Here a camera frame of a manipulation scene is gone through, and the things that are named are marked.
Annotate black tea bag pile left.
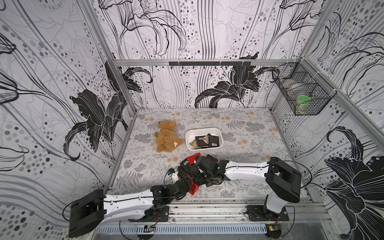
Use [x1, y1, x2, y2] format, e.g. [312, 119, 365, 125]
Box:
[177, 159, 200, 182]

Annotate red label black tea bag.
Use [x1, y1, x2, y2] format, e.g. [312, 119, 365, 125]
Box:
[195, 136, 209, 149]

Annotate black wire basket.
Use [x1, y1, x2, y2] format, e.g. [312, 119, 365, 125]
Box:
[272, 63, 337, 116]

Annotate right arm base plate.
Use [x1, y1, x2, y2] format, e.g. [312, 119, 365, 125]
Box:
[246, 205, 289, 222]

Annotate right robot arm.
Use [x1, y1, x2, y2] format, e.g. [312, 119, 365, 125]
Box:
[193, 155, 302, 214]

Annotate brown teddy bear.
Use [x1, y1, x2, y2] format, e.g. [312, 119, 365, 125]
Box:
[154, 120, 184, 153]

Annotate floral label black tea bag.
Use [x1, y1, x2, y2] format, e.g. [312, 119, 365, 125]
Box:
[202, 136, 209, 145]

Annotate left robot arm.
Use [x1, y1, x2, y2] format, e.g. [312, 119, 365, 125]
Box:
[68, 179, 191, 238]

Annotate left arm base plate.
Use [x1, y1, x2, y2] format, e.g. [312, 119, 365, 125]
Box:
[129, 206, 170, 223]

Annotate white plastic storage box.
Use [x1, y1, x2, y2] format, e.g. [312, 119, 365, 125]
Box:
[185, 128, 224, 153]

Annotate green lid cup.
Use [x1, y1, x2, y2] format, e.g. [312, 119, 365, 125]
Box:
[296, 95, 312, 115]

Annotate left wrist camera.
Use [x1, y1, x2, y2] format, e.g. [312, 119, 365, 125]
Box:
[167, 169, 180, 183]

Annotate yellow label tea bag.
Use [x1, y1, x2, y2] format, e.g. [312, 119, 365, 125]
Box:
[190, 140, 199, 150]

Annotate red foil tea bag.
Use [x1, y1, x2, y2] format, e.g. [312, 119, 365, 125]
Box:
[189, 180, 199, 196]
[187, 153, 201, 165]

